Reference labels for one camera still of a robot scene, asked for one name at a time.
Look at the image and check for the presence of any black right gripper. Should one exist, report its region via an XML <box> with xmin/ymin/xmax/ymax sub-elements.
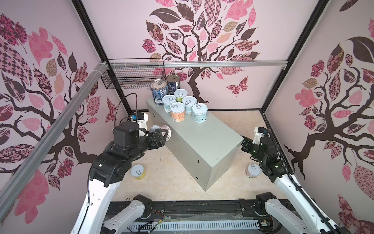
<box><xmin>234</xmin><ymin>134</ymin><xmax>265</xmax><ymax>165</ymax></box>

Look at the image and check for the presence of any pink floral small can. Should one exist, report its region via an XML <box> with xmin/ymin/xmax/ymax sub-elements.
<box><xmin>245</xmin><ymin>163</ymin><xmax>262</xmax><ymax>179</ymax></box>

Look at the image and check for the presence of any orange label small can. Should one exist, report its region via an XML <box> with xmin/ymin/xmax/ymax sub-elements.
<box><xmin>170</xmin><ymin>102</ymin><xmax>186</xmax><ymax>122</ymax></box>

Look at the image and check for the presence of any yellow label small can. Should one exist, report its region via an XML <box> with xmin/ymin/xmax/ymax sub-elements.
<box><xmin>131</xmin><ymin>164</ymin><xmax>146</xmax><ymax>180</ymax></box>

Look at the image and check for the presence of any teal label small can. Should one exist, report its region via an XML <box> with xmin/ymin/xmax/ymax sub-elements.
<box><xmin>162</xmin><ymin>95</ymin><xmax>177</xmax><ymax>113</ymax></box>

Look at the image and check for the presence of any light green small can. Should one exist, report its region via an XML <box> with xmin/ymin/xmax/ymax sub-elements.
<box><xmin>173</xmin><ymin>88</ymin><xmax>188</xmax><ymax>102</ymax></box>

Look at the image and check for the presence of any pale blue small can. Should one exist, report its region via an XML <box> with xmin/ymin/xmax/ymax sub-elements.
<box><xmin>192</xmin><ymin>103</ymin><xmax>208</xmax><ymax>123</ymax></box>

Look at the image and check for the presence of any blue white label can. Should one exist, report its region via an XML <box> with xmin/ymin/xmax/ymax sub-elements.
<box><xmin>150</xmin><ymin>80</ymin><xmax>168</xmax><ymax>105</ymax></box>

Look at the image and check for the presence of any dark blue tall can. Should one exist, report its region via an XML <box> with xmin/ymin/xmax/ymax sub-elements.
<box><xmin>166</xmin><ymin>74</ymin><xmax>181</xmax><ymax>95</ymax></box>

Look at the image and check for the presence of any pink label small can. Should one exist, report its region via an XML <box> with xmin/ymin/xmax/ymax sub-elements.
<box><xmin>150</xmin><ymin>125</ymin><xmax>171</xmax><ymax>141</ymax></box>

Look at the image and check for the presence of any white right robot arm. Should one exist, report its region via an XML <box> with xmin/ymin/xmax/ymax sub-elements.
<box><xmin>241</xmin><ymin>136</ymin><xmax>343</xmax><ymax>234</ymax></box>

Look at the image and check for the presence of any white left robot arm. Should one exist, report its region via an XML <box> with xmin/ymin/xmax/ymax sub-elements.
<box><xmin>71</xmin><ymin>121</ymin><xmax>170</xmax><ymax>234</ymax></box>

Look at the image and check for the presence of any grey metal cabinet counter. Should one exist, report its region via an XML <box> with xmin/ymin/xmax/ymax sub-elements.
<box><xmin>146</xmin><ymin>98</ymin><xmax>243</xmax><ymax>191</ymax></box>

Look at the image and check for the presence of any silver aluminium crossbar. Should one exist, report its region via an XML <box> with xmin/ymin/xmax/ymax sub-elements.
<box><xmin>110</xmin><ymin>59</ymin><xmax>288</xmax><ymax>68</ymax></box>

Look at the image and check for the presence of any silver diagonal aluminium bar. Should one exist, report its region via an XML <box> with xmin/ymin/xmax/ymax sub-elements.
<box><xmin>0</xmin><ymin>60</ymin><xmax>109</xmax><ymax>218</ymax></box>

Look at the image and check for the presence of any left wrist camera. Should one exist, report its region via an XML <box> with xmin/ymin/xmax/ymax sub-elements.
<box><xmin>131</xmin><ymin>112</ymin><xmax>149</xmax><ymax>130</ymax></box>

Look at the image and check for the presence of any black wire mesh basket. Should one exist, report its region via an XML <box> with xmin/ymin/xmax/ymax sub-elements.
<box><xmin>101</xmin><ymin>58</ymin><xmax>166</xmax><ymax>89</ymax></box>

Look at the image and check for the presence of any white slotted cable duct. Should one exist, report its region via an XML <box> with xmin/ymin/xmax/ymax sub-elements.
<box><xmin>125</xmin><ymin>220</ymin><xmax>260</xmax><ymax>234</ymax></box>

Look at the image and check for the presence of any black aluminium frame rail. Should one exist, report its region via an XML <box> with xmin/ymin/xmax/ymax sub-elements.
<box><xmin>102</xmin><ymin>199</ymin><xmax>307</xmax><ymax>234</ymax></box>

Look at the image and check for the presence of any black corrugated cable conduit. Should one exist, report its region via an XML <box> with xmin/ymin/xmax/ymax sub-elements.
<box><xmin>267</xmin><ymin>128</ymin><xmax>340</xmax><ymax>234</ymax></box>

